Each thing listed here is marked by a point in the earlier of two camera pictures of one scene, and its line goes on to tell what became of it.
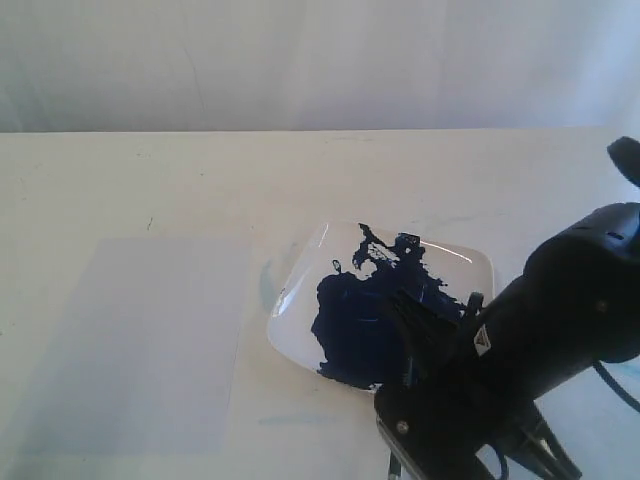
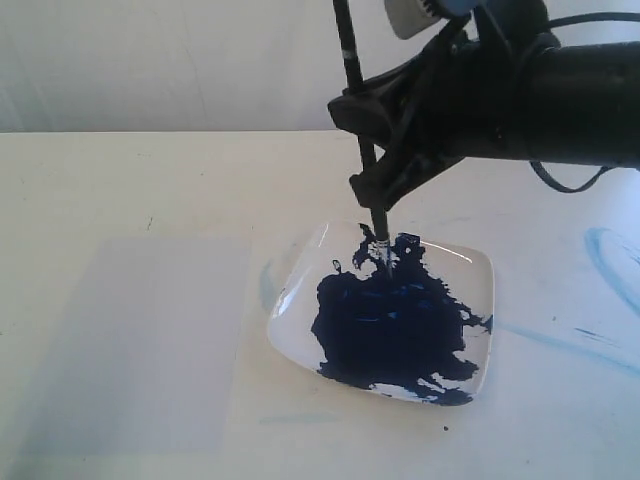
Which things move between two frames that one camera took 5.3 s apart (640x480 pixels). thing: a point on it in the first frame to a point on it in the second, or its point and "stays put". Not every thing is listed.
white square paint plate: (333, 313) stays put
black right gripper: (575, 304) to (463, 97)
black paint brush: (395, 467) to (367, 142)
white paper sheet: (147, 361) stays put
